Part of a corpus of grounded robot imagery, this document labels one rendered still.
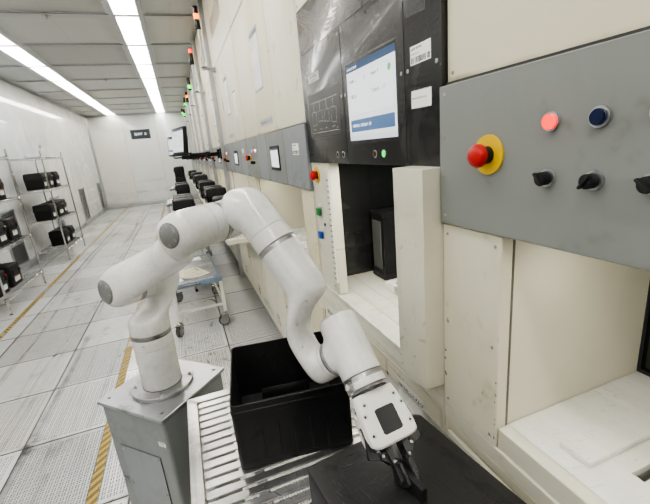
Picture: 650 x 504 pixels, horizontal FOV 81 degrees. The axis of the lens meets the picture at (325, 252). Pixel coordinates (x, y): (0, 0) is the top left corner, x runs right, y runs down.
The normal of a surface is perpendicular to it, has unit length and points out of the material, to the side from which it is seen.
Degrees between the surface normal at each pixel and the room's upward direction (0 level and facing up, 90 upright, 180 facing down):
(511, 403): 90
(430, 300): 90
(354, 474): 0
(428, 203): 90
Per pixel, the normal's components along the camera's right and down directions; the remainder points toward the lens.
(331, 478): -0.09, -0.96
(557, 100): -0.93, 0.18
